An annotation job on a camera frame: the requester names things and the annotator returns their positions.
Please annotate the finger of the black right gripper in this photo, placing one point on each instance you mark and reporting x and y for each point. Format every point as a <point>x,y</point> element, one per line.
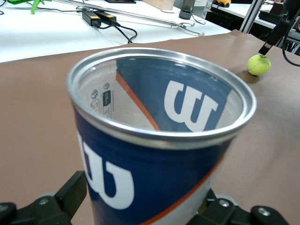
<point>276,30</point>

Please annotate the white side table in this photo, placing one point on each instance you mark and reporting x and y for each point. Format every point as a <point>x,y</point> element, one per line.
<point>47,39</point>

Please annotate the light wooden block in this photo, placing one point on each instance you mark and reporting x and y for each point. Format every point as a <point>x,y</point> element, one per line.
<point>161,3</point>

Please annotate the dark brown box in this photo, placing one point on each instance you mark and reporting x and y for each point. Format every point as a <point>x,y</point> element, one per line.
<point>277,8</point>

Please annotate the yellow toy car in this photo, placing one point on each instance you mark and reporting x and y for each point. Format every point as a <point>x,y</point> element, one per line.
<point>221,2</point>

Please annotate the brown table mat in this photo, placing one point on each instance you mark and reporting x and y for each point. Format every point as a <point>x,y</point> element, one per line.
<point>35,117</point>

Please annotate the black electronic device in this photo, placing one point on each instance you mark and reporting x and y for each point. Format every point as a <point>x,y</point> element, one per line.
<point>269,17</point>

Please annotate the long metal reach grabber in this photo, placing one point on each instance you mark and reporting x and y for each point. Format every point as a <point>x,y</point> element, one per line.
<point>140,16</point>

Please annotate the blue white tennis ball can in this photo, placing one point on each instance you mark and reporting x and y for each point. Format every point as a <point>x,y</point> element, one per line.
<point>152,168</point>

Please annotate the silver aluminium frame profile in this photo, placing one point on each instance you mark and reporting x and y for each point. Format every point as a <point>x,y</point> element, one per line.
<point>249,16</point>

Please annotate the white desk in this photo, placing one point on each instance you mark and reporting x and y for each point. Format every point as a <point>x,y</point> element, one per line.
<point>236,11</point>

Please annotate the yellow-green tennis ball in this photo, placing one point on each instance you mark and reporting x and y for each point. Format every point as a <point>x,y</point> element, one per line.
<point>259,65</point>

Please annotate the green plastic tool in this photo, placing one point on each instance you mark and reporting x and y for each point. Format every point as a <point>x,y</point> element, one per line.
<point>35,5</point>

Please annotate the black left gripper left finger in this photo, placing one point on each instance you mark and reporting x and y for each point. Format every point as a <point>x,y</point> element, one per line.
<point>47,211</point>

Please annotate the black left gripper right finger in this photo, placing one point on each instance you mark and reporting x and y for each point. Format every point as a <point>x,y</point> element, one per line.
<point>229,213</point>

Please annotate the black power adapter yellow label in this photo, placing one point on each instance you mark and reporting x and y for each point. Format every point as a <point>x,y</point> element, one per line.
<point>89,16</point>
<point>106,17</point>

